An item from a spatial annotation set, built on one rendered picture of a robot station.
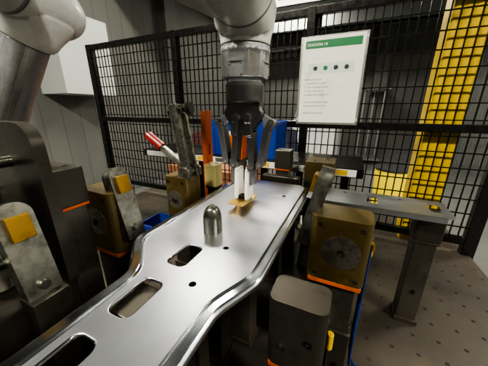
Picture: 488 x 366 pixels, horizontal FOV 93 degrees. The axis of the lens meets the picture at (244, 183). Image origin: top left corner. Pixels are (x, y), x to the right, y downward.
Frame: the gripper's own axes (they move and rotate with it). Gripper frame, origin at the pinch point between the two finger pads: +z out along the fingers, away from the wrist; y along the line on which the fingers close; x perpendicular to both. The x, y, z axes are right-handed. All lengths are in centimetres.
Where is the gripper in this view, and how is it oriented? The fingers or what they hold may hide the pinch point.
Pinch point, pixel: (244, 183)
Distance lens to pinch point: 50.2
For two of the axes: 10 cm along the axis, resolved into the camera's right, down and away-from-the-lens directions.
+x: 4.2, -2.8, 8.6
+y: 9.1, 1.4, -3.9
